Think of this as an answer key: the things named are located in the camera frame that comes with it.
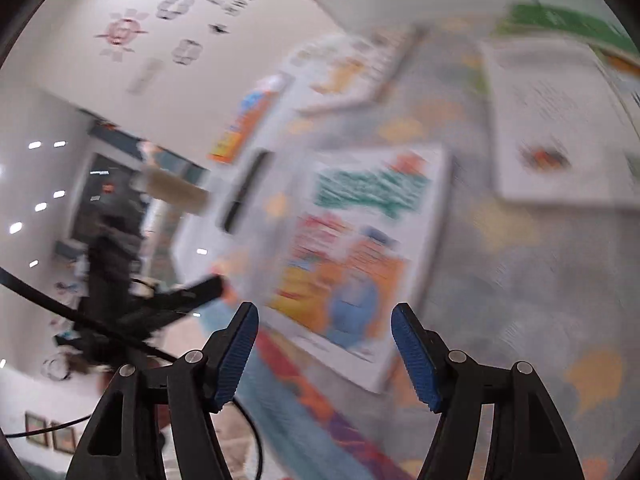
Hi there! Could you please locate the white back cover book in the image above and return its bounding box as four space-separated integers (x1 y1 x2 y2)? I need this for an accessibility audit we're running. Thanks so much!
288 25 421 116

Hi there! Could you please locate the white page orange bug book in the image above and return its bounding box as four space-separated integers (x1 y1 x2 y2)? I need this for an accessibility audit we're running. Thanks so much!
480 37 639 209

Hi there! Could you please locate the white emperor cover book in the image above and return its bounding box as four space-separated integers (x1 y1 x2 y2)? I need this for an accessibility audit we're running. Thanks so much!
262 143 451 393

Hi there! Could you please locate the dark green cover book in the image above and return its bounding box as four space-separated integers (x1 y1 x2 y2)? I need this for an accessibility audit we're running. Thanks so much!
497 3 639 54

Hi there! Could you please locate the orange comic cover book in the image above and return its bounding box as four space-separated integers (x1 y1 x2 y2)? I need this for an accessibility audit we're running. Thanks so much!
208 72 293 165

